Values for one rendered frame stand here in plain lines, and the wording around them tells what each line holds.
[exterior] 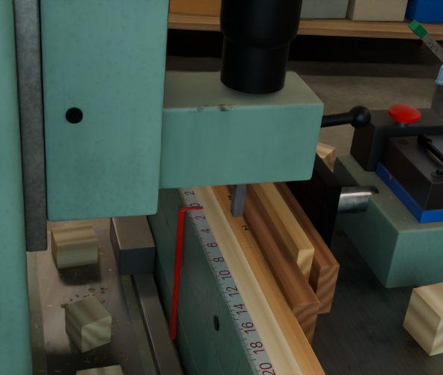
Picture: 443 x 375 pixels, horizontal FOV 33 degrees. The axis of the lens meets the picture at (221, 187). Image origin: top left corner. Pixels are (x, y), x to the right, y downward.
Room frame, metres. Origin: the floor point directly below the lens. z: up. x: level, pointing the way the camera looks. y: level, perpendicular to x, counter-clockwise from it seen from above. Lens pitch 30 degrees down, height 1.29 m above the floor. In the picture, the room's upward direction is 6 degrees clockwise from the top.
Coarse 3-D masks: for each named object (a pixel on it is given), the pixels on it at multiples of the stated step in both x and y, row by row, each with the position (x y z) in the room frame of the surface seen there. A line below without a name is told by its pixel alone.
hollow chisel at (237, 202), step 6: (234, 186) 0.54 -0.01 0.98; (240, 186) 0.54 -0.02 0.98; (234, 192) 0.54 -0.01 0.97; (240, 192) 0.54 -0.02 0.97; (234, 198) 0.54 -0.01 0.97; (240, 198) 0.54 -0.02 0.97; (234, 204) 0.54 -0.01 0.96; (240, 204) 0.54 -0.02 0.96; (234, 210) 0.54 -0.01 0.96; (240, 210) 0.54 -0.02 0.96; (234, 216) 0.54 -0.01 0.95; (240, 216) 0.54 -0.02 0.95
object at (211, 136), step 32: (192, 96) 0.51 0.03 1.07; (224, 96) 0.52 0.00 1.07; (256, 96) 0.53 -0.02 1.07; (288, 96) 0.53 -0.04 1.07; (192, 128) 0.49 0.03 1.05; (224, 128) 0.50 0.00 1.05; (256, 128) 0.51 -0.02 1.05; (288, 128) 0.52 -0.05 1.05; (192, 160) 0.50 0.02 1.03; (224, 160) 0.50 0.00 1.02; (256, 160) 0.51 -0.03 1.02; (288, 160) 0.52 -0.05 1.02
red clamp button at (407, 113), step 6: (390, 108) 0.64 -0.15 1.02; (396, 108) 0.64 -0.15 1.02; (402, 108) 0.64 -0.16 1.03; (408, 108) 0.64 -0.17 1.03; (414, 108) 0.64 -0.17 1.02; (390, 114) 0.63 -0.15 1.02; (396, 114) 0.63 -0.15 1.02; (402, 114) 0.63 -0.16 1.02; (408, 114) 0.63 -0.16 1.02; (414, 114) 0.63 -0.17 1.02; (420, 114) 0.64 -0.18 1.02; (396, 120) 0.63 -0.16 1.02; (402, 120) 0.63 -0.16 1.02; (408, 120) 0.63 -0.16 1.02; (414, 120) 0.63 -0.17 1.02
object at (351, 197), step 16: (320, 160) 0.58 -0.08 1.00; (320, 176) 0.55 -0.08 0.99; (304, 192) 0.57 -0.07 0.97; (320, 192) 0.54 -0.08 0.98; (336, 192) 0.53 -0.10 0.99; (352, 192) 0.58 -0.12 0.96; (368, 192) 0.59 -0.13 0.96; (304, 208) 0.56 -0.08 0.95; (320, 208) 0.53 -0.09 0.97; (336, 208) 0.53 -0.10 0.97; (352, 208) 0.58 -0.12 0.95; (320, 224) 0.53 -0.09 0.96
